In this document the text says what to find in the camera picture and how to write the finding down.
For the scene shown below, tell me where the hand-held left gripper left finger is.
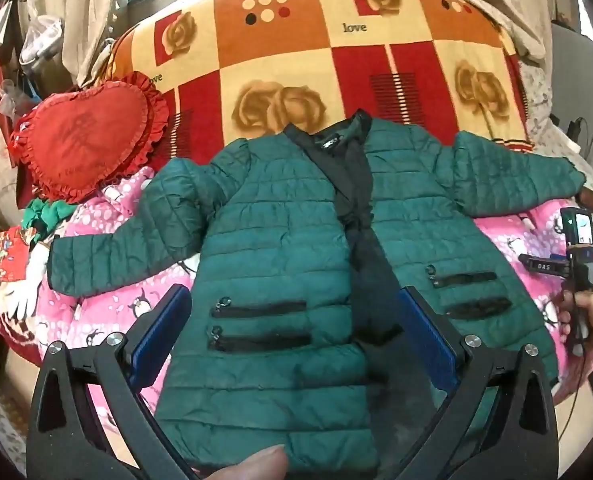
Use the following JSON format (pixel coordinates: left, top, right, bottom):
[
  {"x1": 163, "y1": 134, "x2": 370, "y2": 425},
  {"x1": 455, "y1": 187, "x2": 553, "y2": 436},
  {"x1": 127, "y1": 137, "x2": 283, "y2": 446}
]
[{"x1": 25, "y1": 284, "x2": 200, "y2": 480}]

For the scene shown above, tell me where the beige curtain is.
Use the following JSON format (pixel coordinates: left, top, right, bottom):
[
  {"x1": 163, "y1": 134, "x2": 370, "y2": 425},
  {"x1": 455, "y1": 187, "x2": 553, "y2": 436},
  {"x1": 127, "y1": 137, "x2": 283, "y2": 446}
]
[{"x1": 64, "y1": 0, "x2": 142, "y2": 86}]

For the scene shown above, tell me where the green quilted puffer jacket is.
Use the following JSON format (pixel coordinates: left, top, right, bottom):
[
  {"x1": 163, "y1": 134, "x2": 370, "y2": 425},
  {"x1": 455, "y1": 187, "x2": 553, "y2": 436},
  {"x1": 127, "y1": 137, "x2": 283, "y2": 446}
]
[{"x1": 48, "y1": 109, "x2": 587, "y2": 476}]

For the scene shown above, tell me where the person's left hand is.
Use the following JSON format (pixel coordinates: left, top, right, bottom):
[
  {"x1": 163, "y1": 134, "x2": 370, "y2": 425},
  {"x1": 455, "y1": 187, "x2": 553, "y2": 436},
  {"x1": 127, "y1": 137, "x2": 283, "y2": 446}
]
[{"x1": 196, "y1": 444, "x2": 290, "y2": 480}]

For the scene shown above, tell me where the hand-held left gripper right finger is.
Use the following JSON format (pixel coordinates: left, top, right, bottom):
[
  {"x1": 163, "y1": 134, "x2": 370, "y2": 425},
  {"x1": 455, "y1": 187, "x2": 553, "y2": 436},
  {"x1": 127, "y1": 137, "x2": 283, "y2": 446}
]
[{"x1": 396, "y1": 285, "x2": 559, "y2": 480}]

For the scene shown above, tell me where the red heart-shaped ruffled pillow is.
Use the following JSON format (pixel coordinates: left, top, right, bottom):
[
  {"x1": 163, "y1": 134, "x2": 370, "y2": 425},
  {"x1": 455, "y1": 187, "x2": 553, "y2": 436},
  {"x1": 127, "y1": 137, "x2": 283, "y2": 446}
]
[{"x1": 9, "y1": 72, "x2": 172, "y2": 205}]

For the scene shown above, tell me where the clear plastic bag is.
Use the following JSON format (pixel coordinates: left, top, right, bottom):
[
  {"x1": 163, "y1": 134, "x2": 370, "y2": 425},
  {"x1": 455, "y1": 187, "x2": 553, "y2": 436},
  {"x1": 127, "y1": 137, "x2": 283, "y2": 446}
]
[{"x1": 19, "y1": 15, "x2": 66, "y2": 66}]

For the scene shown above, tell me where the checkered rose print blanket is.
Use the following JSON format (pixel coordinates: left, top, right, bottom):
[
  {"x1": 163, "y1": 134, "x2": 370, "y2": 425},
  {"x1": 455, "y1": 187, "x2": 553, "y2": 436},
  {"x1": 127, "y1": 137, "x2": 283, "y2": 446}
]
[{"x1": 109, "y1": 0, "x2": 534, "y2": 171}]

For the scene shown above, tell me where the pink penguin print blanket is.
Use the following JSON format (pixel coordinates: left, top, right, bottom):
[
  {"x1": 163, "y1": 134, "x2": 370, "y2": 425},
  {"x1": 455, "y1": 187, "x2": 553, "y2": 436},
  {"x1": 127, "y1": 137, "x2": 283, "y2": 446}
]
[{"x1": 0, "y1": 162, "x2": 593, "y2": 411}]

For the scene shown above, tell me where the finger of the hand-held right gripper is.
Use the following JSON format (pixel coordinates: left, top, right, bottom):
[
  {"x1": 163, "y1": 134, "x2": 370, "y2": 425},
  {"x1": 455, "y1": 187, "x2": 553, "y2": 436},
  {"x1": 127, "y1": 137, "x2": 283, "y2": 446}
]
[{"x1": 519, "y1": 254, "x2": 569, "y2": 276}]

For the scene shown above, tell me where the grey cabinet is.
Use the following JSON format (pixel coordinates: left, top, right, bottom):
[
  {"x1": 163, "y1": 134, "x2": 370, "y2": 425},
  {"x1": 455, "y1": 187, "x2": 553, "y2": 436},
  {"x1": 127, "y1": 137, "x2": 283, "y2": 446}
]
[{"x1": 551, "y1": 20, "x2": 593, "y2": 128}]

